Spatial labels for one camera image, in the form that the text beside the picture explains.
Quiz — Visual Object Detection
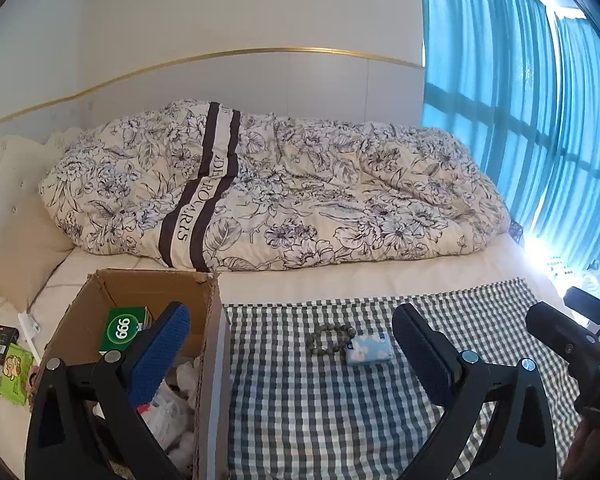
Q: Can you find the floral patterned duvet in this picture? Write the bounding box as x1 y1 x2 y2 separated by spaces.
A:
39 100 509 272

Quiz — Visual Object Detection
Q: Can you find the brown cardboard box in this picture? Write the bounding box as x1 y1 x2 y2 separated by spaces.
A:
26 269 230 479

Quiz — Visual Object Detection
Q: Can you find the white mattress sheet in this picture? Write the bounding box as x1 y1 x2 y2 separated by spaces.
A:
0 235 564 479

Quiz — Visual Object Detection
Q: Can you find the right hand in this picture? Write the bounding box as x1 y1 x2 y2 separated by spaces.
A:
560 416 600 479

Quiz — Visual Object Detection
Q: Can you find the blue cloud tissue pack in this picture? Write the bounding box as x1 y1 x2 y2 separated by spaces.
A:
344 333 394 366

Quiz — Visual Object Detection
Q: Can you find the white crumpled tissue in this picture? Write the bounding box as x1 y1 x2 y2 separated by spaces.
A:
138 358 200 476

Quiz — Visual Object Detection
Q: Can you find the beige pillow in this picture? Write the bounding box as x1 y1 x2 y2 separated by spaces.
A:
0 194 74 312

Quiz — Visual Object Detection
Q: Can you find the small black box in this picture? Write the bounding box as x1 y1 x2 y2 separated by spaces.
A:
0 325 19 366

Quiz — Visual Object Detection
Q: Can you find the blue window curtain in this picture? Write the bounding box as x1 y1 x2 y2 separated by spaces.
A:
422 0 600 270

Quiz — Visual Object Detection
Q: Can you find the checkered gingham cloth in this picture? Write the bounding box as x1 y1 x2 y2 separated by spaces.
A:
226 278 580 479

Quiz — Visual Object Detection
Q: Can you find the dark bead bracelet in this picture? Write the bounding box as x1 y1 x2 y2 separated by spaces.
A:
305 323 358 359

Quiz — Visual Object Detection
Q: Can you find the green snack packet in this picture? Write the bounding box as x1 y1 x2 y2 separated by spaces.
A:
0 344 34 405

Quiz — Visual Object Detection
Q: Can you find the green 999 medicine box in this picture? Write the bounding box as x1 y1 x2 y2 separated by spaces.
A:
98 306 152 354

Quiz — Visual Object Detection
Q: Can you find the white tufted headboard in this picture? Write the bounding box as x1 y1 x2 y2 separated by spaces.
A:
0 128 78 236

